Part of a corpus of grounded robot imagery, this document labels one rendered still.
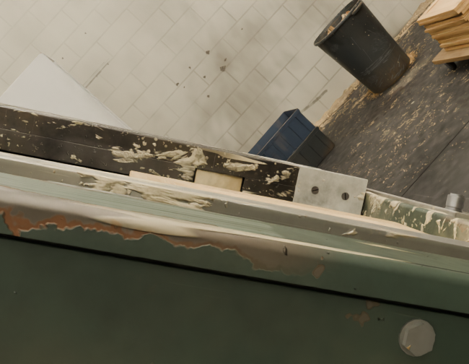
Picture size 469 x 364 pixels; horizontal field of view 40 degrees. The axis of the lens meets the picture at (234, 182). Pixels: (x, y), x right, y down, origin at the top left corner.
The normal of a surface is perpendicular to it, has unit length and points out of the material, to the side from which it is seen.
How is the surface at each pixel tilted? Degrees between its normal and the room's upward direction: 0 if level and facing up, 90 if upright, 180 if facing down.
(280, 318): 90
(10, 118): 90
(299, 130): 90
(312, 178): 90
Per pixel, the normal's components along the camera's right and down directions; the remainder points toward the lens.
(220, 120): 0.15, 0.11
